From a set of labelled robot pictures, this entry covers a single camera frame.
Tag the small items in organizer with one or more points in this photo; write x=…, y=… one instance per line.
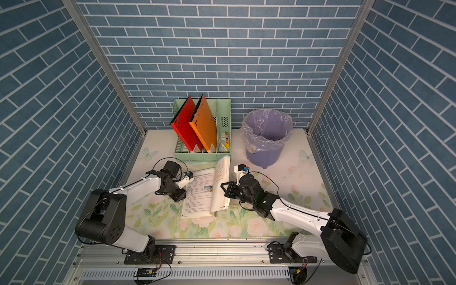
x=224, y=142

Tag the orange folder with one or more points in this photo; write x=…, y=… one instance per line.
x=203, y=124

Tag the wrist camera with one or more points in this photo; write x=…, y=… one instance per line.
x=187, y=179
x=240, y=171

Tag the red folder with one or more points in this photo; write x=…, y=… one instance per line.
x=181, y=125

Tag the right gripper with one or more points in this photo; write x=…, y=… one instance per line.
x=231, y=192

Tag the left controller board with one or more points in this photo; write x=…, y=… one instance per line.
x=147, y=273

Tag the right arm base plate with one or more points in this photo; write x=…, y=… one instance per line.
x=283, y=253

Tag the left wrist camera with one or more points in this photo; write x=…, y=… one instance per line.
x=187, y=179

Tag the clear bin liner bag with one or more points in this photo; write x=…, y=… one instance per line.
x=265, y=130

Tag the floral table mat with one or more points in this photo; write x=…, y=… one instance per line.
x=237, y=220

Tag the purple trash bin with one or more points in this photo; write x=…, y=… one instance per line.
x=263, y=153

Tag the green file organizer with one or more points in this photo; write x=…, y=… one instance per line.
x=221, y=111

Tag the English textbook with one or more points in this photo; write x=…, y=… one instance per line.
x=204, y=195

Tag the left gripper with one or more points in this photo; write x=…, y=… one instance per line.
x=179, y=195

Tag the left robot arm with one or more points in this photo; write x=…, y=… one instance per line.
x=103, y=219

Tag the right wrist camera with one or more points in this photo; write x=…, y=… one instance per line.
x=240, y=171

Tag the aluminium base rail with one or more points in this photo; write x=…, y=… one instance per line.
x=237, y=261

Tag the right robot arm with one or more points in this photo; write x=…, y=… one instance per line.
x=343, y=241

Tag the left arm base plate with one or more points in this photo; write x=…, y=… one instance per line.
x=165, y=253

